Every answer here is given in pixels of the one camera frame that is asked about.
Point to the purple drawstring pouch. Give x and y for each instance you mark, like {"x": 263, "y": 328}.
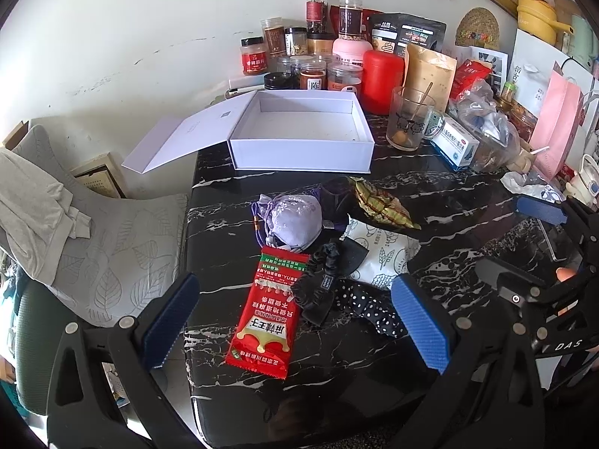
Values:
{"x": 289, "y": 222}

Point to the black-lid nut jar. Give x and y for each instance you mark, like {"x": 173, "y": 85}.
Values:
{"x": 296, "y": 41}

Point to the red-lid sauce jar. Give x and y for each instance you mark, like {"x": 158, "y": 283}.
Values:
{"x": 254, "y": 56}

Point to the pink lidded jar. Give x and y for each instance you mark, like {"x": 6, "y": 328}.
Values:
{"x": 351, "y": 51}

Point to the white blue medicine box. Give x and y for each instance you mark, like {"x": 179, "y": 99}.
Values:
{"x": 455, "y": 144}

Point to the woven round trivet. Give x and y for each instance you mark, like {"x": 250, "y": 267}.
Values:
{"x": 478, "y": 28}

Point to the light grey garment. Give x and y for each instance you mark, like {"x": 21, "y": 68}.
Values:
{"x": 37, "y": 216}

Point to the white leaf-print sachet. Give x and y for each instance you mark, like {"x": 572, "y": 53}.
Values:
{"x": 383, "y": 254}

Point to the crumpled white tissue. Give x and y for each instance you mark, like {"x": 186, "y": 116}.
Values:
{"x": 531, "y": 185}

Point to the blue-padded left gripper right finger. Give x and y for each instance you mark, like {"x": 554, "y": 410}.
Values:
{"x": 481, "y": 396}

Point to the glass mug with stick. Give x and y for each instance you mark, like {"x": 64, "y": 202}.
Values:
{"x": 412, "y": 118}

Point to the black hair scrunchie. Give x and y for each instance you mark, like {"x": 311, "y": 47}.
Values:
{"x": 314, "y": 291}

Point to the clear plastic bag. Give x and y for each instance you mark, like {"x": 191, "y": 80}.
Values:
{"x": 476, "y": 111}

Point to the dark purple tassel pouch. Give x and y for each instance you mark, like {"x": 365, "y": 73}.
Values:
{"x": 336, "y": 199}

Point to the red snack packet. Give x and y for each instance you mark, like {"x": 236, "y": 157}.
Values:
{"x": 264, "y": 338}

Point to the red cylindrical canister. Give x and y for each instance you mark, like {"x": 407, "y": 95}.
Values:
{"x": 381, "y": 73}

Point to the chili paste jar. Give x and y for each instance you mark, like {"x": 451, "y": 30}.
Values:
{"x": 313, "y": 75}

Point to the tall red-label jar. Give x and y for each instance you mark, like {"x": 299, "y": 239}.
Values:
{"x": 350, "y": 19}
{"x": 316, "y": 15}

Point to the black polka dot scrunchie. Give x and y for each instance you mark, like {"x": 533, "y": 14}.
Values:
{"x": 370, "y": 304}

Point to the white open gift box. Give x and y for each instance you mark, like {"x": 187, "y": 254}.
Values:
{"x": 279, "y": 130}

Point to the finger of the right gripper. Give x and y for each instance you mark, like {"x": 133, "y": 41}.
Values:
{"x": 541, "y": 210}

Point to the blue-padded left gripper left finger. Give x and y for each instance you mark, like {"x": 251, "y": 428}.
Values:
{"x": 143, "y": 346}

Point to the brown spice jar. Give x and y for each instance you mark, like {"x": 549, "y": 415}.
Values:
{"x": 274, "y": 36}

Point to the black coffee bag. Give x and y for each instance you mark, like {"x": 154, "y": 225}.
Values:
{"x": 392, "y": 32}

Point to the wooden framed panel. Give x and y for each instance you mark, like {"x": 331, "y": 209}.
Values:
{"x": 102, "y": 175}

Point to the clear plastic jar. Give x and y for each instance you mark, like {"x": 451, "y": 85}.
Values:
{"x": 344, "y": 77}

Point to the red small box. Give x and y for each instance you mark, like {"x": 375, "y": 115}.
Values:
{"x": 466, "y": 74}

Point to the yellow ceramic pot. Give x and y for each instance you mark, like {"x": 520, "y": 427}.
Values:
{"x": 538, "y": 18}

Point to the grey leaf-print chair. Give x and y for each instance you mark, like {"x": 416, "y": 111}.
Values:
{"x": 132, "y": 255}

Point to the pink paper bag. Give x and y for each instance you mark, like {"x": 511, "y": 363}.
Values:
{"x": 556, "y": 125}

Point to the kraft paper pouch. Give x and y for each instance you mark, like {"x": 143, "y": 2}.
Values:
{"x": 425, "y": 67}

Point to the green yellow snack packet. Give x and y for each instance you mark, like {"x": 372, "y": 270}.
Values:
{"x": 381, "y": 206}

